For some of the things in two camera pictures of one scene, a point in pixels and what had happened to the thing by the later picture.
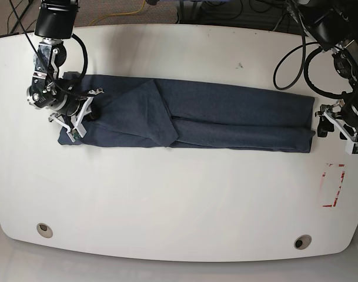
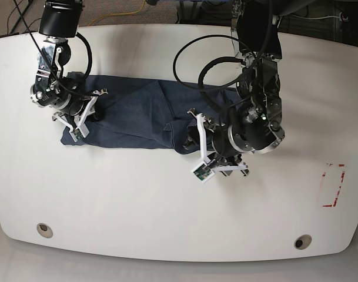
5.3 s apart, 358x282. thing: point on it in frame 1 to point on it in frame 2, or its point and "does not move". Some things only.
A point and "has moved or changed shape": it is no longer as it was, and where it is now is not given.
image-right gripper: x=343 y=114 to x=217 y=162
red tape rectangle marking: x=337 y=193 does not move
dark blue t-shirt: x=187 y=115 has moved or changed shape
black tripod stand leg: x=26 y=10 does not move
